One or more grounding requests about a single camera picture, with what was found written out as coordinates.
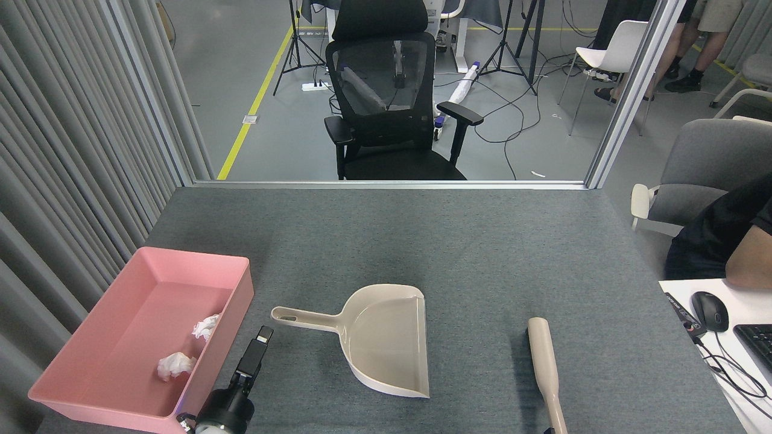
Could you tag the white plastic chair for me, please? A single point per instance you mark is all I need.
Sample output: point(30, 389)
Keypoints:
point(621, 48)

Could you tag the black tripod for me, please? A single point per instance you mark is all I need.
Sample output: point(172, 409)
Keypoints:
point(505, 48)
point(295, 42)

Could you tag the white power strip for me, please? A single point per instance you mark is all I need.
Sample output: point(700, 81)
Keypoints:
point(315, 86)

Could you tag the grey chair with white frame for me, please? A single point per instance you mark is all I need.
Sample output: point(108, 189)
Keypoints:
point(759, 66)

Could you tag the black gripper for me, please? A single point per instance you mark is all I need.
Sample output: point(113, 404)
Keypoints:
point(226, 413)

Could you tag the metal floor outlet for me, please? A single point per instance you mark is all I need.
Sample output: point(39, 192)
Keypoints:
point(250, 119)

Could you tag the white roll with blue ends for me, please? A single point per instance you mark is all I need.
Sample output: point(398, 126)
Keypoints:
point(463, 87)

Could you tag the beige plastic dustpan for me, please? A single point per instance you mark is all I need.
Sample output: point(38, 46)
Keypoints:
point(386, 343)

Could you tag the standing person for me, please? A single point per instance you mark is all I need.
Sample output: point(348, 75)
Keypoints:
point(718, 12)

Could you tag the black mesh office chair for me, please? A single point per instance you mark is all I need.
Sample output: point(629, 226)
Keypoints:
point(398, 164)

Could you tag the large white paper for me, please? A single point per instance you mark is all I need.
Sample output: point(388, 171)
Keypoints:
point(175, 366)

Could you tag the pink plastic bin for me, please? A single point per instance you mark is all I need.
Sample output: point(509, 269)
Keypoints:
point(120, 337)

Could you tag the grey pleated curtain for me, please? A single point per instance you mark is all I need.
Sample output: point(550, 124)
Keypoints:
point(60, 150)

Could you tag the black keyboard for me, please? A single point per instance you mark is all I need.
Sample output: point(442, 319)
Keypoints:
point(759, 345)

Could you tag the grey upholstered armchair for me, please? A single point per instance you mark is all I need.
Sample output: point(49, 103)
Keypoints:
point(705, 157)

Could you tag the small white paper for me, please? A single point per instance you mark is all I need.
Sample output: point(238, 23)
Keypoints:
point(206, 327)

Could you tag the black computer mouse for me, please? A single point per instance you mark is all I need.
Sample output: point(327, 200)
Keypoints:
point(710, 310)

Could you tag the silver frame post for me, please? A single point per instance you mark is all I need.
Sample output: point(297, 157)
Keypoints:
point(157, 90)
point(633, 90)

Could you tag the seated person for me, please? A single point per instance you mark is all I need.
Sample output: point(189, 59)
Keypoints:
point(705, 241)

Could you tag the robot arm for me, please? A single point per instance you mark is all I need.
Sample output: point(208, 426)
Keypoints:
point(205, 430)

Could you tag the beige hand brush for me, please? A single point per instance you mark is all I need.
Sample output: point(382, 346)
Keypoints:
point(544, 355)

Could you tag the white desk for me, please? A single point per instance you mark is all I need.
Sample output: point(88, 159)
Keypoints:
point(754, 301)

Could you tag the silver frame rail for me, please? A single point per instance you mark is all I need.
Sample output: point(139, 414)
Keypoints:
point(392, 184)

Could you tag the black device with red button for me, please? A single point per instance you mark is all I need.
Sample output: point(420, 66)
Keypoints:
point(684, 314)

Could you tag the white stand leg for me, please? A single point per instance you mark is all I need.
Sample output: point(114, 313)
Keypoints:
point(461, 48)

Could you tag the person's forearm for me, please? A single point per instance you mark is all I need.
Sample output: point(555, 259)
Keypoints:
point(754, 256)

